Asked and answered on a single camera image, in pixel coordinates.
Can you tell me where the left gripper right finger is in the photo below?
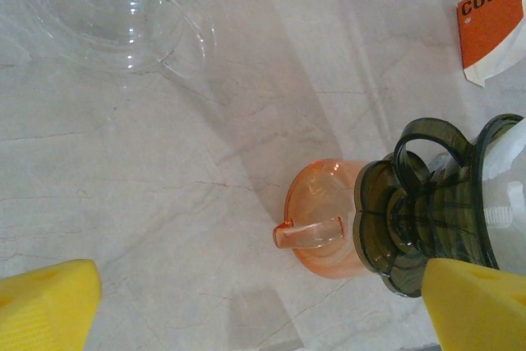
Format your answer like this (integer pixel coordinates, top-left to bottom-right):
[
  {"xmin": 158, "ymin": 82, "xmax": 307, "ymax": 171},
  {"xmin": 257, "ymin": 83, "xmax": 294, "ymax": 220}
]
[{"xmin": 422, "ymin": 258, "xmax": 526, "ymax": 351}]

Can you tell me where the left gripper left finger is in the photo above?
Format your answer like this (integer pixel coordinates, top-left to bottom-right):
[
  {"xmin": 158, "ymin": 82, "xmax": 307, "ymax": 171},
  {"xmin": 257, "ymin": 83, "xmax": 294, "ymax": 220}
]
[{"xmin": 0, "ymin": 259, "xmax": 103, "ymax": 351}]

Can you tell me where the white paper coffee filter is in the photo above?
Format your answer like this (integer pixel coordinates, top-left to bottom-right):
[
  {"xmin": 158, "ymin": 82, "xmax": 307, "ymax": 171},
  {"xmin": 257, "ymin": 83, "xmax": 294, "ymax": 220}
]
[{"xmin": 481, "ymin": 118, "xmax": 526, "ymax": 272}]

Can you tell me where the dark green translucent coffee dripper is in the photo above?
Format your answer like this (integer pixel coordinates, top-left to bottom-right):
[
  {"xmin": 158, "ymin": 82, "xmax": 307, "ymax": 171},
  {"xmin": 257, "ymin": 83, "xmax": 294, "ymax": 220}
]
[{"xmin": 353, "ymin": 113, "xmax": 526, "ymax": 298}]

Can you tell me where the orange translucent server cup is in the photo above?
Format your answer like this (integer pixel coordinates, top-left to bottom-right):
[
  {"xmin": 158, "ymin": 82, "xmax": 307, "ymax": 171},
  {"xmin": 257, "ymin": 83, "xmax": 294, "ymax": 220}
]
[{"xmin": 272, "ymin": 158, "xmax": 371, "ymax": 281}]

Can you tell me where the orange white coffee filter pack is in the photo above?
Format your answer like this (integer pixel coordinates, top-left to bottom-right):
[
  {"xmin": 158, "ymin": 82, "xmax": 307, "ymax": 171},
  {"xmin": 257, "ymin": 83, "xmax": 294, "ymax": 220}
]
[{"xmin": 455, "ymin": 0, "xmax": 526, "ymax": 89}]

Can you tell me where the clear glass server jug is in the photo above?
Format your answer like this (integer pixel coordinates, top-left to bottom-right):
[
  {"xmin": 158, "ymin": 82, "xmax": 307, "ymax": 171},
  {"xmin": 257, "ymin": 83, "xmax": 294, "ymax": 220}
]
[{"xmin": 22, "ymin": 0, "xmax": 218, "ymax": 83}]

